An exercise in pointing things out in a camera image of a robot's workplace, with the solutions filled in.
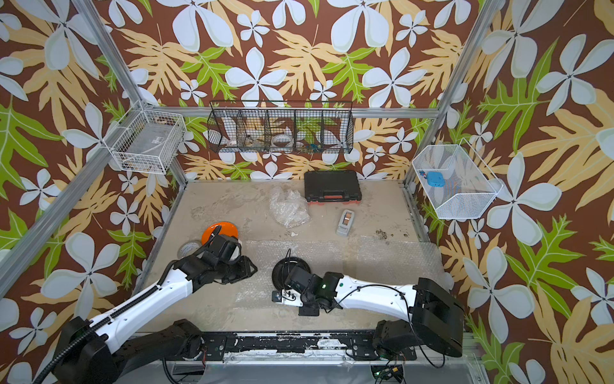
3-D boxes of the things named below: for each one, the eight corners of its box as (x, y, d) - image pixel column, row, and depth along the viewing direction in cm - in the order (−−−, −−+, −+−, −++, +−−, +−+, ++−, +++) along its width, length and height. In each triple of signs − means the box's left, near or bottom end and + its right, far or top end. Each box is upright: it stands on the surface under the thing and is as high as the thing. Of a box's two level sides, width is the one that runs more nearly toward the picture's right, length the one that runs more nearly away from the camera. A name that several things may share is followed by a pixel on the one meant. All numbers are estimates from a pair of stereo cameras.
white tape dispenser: (334, 233, 102) (335, 228, 99) (343, 212, 110) (344, 207, 106) (345, 238, 101) (347, 232, 98) (354, 216, 108) (356, 211, 105)
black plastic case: (304, 206, 113) (304, 198, 108) (304, 177, 125) (304, 169, 120) (359, 206, 113) (362, 198, 108) (354, 177, 125) (356, 169, 120)
